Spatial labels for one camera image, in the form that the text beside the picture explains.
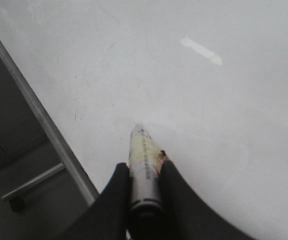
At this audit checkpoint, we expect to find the grey metal bar with caster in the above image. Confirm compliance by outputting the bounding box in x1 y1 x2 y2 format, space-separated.
1 163 65 213

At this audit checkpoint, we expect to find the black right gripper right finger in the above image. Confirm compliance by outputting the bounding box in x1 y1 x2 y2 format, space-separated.
159 160 252 240

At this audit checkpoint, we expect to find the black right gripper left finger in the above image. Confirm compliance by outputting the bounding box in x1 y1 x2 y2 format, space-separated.
56 163 131 240

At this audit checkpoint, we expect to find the large white whiteboard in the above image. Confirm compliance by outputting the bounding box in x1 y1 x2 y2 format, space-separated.
0 0 288 240

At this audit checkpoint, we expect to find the white whiteboard marker pen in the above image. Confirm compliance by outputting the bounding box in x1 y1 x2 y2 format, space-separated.
128 124 165 240

